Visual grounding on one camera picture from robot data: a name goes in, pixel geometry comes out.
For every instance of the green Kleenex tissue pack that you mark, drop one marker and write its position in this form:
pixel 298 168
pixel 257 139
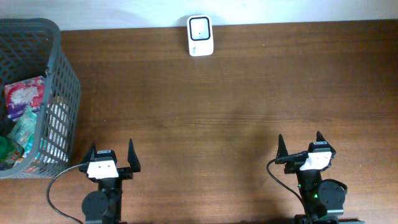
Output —
pixel 24 127

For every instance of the green lid jar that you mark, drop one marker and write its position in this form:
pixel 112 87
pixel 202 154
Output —
pixel 9 149

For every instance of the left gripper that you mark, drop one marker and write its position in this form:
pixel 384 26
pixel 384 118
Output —
pixel 133 160

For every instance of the red purple pad pack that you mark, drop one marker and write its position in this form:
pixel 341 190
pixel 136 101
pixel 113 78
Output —
pixel 20 95

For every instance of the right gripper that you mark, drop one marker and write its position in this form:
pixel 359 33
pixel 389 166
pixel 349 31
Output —
pixel 290 168

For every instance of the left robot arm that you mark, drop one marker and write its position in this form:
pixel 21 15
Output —
pixel 104 205

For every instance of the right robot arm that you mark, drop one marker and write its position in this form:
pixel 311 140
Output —
pixel 322 199

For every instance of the grey plastic mesh basket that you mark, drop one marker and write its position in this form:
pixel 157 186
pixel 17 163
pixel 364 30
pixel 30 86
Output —
pixel 31 48

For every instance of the white barcode scanner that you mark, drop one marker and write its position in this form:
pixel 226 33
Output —
pixel 200 36

